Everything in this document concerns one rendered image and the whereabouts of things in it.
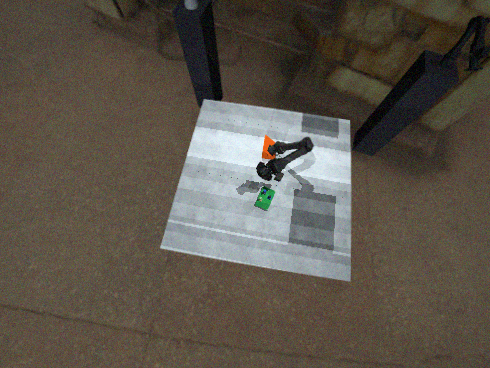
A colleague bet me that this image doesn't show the green circuit board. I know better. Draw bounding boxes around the green circuit board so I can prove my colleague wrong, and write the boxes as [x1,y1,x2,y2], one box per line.
[255,186,276,211]

